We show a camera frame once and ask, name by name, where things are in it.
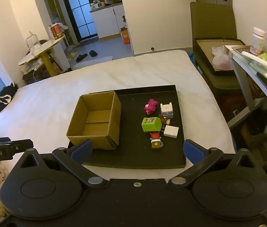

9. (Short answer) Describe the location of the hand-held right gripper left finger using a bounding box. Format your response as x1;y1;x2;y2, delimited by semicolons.
15;139;109;190

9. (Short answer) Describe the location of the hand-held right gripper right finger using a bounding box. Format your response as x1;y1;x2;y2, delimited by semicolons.
168;139;258;190

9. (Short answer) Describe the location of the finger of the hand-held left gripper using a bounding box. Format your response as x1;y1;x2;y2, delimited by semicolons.
10;139;34;154

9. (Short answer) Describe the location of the white power adapter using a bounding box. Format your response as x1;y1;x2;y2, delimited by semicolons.
161;125;179;139

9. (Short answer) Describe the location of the red figurine with brown base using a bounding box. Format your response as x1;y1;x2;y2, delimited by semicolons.
149;132;163;150

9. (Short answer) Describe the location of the brown cardboard box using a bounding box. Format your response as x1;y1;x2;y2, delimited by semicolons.
66;91;122;150

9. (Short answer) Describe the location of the brown animal figurine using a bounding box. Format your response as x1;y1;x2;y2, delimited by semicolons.
158;114;171;126

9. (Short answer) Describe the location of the black shallow tray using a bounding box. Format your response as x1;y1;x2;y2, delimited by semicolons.
68;85;186;169

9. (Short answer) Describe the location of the white cube toy with ears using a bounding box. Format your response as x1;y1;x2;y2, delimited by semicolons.
160;102;174;119

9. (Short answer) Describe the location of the green cube toy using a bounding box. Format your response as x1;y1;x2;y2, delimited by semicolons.
141;117;162;133

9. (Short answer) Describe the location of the magenta plush dinosaur toy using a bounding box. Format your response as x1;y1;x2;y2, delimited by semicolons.
144;99;159;116

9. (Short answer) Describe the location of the black white garment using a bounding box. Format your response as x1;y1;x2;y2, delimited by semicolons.
0;82;19;111

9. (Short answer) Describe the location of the stack of white papers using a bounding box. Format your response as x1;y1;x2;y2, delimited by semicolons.
20;59;44;74

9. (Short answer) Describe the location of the yellow round side table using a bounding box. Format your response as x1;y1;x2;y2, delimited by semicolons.
18;35;66;77

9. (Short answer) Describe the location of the white plastic bag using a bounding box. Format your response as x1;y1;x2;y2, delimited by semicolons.
212;45;233;70

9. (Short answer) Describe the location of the white shelf unit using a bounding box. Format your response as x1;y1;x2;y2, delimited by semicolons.
230;45;267;147

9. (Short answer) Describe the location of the black shallow box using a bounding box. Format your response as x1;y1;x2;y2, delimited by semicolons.
193;37;246;77

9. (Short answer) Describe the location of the clear water jug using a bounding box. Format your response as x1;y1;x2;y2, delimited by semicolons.
26;31;41;54

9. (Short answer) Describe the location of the white tube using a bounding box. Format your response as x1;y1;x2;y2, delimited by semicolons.
241;51;267;75

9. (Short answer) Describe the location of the red canister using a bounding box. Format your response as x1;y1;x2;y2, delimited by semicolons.
50;24;64;40

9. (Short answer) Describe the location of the orange cardboard box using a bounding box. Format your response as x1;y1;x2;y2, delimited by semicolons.
120;27;131;45

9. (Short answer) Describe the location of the pink white canister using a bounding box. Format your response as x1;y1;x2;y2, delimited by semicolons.
249;27;266;55

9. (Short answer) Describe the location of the white kitchen cabinet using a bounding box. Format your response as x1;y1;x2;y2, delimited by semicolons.
90;3;124;38

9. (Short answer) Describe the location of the olive green chair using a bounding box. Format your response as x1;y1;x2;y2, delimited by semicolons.
188;2;245;123

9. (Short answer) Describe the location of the black framed glass door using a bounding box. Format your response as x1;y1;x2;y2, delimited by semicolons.
61;0;99;40

